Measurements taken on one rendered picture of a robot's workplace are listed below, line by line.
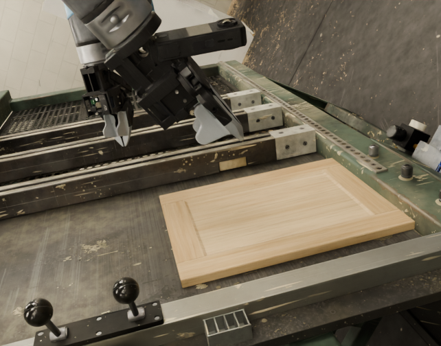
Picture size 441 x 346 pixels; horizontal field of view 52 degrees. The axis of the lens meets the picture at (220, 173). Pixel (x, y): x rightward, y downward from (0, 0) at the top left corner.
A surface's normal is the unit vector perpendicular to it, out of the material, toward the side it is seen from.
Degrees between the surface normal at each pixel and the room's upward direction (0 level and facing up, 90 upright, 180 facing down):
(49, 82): 90
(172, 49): 90
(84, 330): 60
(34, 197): 90
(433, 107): 0
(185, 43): 90
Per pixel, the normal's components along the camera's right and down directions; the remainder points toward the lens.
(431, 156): -0.90, -0.27
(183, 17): 0.17, 0.51
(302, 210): -0.13, -0.90
